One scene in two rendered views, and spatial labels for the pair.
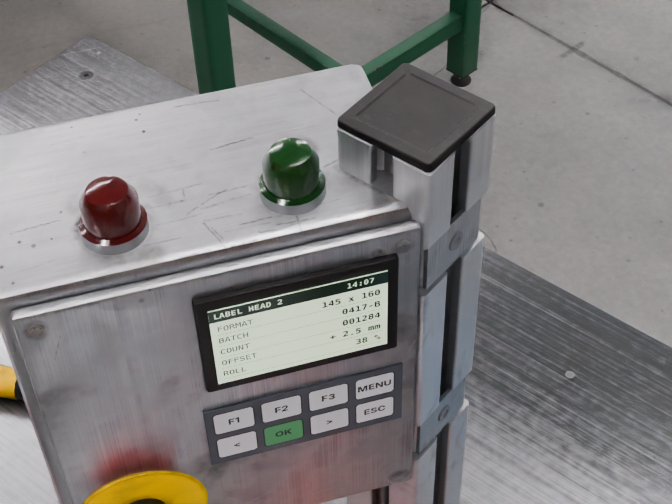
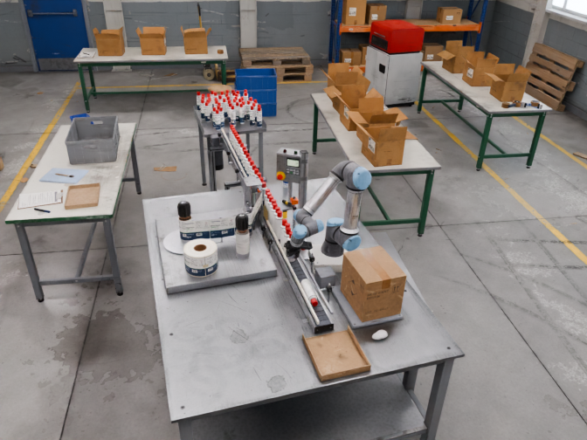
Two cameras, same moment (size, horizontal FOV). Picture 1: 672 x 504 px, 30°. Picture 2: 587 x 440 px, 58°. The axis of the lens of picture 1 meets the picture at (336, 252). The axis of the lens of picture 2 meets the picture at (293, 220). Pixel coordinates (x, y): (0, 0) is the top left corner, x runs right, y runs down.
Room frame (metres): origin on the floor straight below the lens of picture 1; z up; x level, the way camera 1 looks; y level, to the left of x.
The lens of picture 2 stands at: (-2.22, -1.59, 2.83)
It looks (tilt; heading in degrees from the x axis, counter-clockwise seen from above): 31 degrees down; 32
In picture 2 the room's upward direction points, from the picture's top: 1 degrees clockwise
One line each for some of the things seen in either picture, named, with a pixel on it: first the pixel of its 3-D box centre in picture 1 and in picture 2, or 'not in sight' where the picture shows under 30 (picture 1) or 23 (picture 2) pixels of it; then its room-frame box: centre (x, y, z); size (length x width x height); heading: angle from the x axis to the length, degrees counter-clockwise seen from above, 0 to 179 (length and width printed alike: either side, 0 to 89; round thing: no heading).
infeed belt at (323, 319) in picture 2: not in sight; (282, 245); (0.23, 0.03, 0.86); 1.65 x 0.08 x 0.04; 50
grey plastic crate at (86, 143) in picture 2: not in sight; (94, 139); (0.64, 2.37, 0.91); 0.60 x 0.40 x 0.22; 45
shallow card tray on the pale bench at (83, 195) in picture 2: not in sight; (83, 195); (-0.02, 1.73, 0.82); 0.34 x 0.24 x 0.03; 47
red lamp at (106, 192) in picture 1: (110, 208); not in sight; (0.33, 0.08, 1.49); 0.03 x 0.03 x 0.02
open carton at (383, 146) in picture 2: not in sight; (384, 139); (2.07, 0.13, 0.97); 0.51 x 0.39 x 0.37; 137
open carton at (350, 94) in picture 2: not in sight; (356, 107); (2.68, 0.73, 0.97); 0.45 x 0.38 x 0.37; 135
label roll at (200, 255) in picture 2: not in sight; (201, 257); (-0.28, 0.28, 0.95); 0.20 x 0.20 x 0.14
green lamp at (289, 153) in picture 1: (291, 170); not in sight; (0.35, 0.02, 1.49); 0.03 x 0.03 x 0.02
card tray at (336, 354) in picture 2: not in sight; (335, 351); (-0.42, -0.73, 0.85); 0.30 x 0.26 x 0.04; 50
